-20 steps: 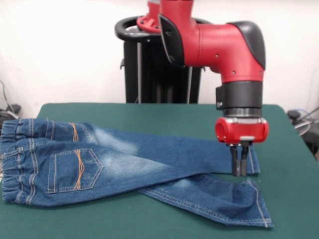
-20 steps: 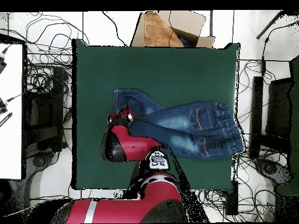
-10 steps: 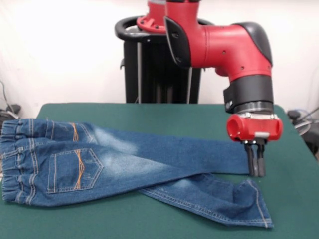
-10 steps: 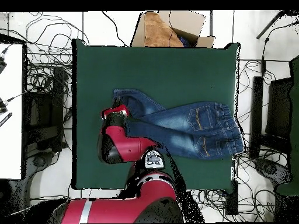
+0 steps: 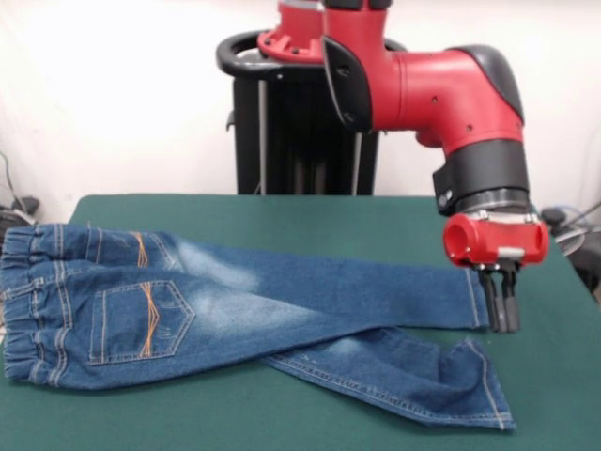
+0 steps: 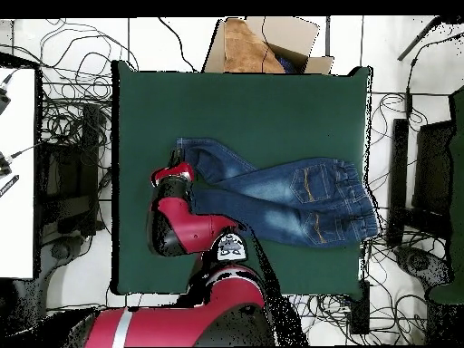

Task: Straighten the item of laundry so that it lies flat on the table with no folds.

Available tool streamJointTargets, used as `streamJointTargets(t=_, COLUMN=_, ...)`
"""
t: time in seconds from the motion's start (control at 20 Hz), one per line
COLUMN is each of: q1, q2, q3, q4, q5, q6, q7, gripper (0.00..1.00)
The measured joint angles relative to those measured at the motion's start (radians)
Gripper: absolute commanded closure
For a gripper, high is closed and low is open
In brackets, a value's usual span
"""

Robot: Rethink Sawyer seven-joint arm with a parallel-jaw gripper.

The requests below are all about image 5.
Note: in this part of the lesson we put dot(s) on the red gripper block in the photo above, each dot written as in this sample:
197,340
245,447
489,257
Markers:
493,242

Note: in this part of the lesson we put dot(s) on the blue denim jeans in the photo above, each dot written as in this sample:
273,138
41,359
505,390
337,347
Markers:
211,305

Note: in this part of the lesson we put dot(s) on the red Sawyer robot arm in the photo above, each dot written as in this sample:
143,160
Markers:
422,89

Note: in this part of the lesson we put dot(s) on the black office chair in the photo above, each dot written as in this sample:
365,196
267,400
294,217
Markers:
589,263

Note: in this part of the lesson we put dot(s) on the dark green table cloth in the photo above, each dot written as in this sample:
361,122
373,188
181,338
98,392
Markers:
282,423

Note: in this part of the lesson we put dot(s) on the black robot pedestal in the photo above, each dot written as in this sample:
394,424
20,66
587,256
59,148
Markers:
282,141

